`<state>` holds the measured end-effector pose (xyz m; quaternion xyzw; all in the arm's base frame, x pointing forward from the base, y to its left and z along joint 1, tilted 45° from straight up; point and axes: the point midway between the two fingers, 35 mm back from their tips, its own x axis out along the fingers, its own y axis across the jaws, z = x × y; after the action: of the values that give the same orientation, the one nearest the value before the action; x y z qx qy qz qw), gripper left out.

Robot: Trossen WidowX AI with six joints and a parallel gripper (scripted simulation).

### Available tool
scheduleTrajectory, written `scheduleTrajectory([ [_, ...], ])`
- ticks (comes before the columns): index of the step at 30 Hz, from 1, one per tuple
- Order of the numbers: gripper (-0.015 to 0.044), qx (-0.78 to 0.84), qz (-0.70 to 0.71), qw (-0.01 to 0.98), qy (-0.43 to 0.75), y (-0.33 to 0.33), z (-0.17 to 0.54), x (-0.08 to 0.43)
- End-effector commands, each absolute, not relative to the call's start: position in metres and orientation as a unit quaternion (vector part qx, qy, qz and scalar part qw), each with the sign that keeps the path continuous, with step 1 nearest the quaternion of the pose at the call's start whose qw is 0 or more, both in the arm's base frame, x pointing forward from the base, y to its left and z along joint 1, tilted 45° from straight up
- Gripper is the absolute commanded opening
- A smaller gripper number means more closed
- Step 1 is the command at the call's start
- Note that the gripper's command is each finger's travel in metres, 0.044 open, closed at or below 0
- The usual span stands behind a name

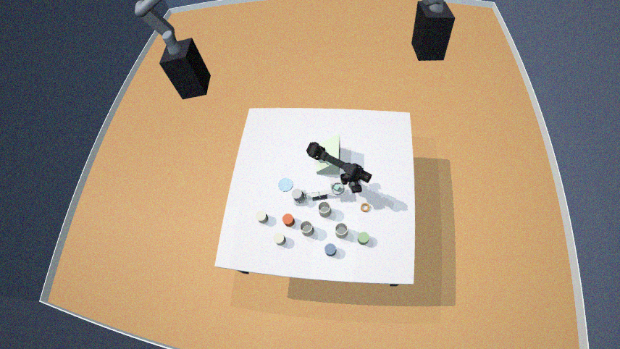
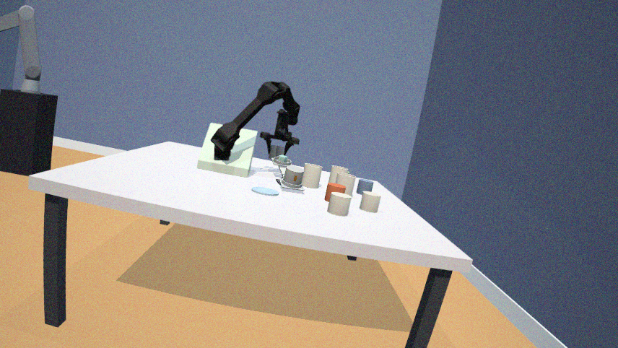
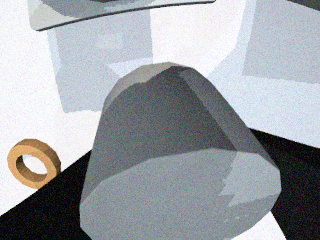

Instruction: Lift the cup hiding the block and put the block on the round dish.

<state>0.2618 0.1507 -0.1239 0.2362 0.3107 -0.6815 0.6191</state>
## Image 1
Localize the orange cylinder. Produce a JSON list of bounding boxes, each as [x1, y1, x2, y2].
[[282, 213, 295, 227]]

